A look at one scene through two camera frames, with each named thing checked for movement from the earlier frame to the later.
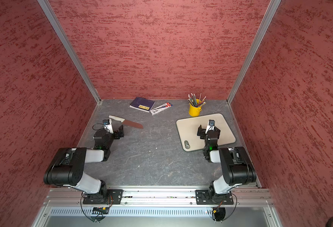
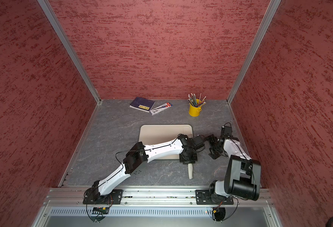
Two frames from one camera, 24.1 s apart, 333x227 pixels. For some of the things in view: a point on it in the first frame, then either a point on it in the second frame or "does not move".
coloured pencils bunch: x=192 y=100 does not move
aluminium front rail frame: x=64 y=207 does not move
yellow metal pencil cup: x=194 y=111 does not move
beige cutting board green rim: x=188 y=128 -> x=155 y=134
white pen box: x=161 y=108 does not move
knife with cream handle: x=126 y=122 -> x=190 y=167
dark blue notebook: x=142 y=104 does not move
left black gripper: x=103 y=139 -> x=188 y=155
